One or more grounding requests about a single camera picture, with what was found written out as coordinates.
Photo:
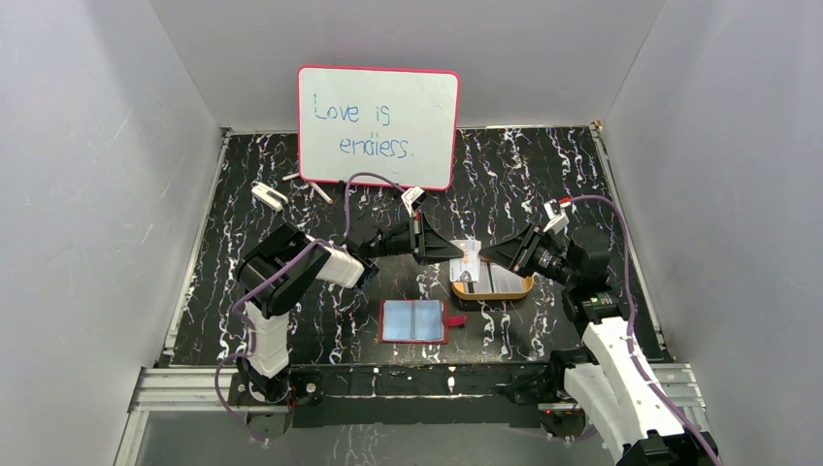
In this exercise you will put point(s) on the white marker pen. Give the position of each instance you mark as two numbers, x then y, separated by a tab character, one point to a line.
322	193

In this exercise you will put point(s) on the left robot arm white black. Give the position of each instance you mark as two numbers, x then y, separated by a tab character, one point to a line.
277	273

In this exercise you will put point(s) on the red leather card holder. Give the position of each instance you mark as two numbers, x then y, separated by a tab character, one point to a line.
417	322

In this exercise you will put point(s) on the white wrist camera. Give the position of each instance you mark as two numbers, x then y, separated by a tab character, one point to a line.
557	216
412	198

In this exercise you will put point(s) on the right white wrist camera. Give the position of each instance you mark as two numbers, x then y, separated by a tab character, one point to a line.
557	216

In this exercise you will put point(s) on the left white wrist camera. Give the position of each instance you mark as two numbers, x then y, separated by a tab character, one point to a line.
412	198

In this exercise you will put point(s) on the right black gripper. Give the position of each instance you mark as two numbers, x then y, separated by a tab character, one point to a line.
516	252

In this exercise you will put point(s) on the white board with red frame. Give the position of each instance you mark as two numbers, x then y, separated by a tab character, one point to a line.
397	123

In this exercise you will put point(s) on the tan oval card tray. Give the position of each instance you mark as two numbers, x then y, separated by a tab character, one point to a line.
466	291

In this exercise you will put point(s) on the white VIP credit card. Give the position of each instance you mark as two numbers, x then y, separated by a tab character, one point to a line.
466	268

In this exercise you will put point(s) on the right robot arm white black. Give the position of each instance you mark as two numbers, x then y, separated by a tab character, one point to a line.
608	377

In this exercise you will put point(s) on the cards in tray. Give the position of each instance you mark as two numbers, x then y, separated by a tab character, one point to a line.
495	279

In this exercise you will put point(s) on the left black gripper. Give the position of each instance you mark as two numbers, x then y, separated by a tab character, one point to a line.
416	238

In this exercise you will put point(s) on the white board eraser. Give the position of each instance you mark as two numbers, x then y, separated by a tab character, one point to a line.
269	196

